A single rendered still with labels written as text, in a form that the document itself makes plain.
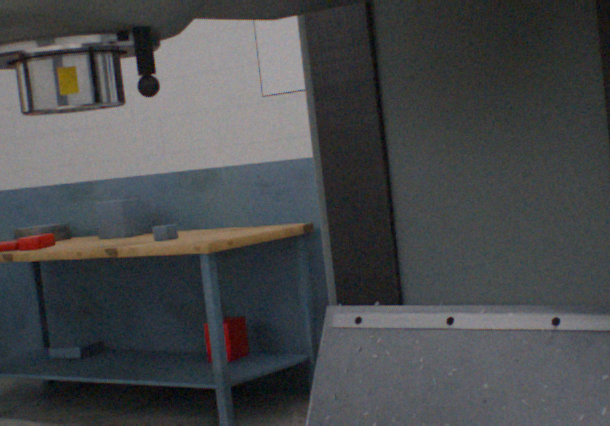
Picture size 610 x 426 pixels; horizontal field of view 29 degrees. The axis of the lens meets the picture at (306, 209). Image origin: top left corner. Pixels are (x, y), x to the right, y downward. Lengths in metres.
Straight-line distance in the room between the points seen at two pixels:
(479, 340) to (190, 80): 5.56
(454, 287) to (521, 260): 0.06
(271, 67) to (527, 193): 5.16
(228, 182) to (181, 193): 0.36
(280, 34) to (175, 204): 1.18
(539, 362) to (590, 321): 0.04
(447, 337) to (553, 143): 0.16
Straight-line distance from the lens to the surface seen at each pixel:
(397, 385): 0.88
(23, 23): 0.49
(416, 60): 0.87
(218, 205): 6.26
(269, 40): 5.97
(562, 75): 0.81
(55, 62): 0.53
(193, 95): 6.34
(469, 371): 0.85
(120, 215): 6.33
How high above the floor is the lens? 1.25
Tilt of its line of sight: 3 degrees down
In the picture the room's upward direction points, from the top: 7 degrees counter-clockwise
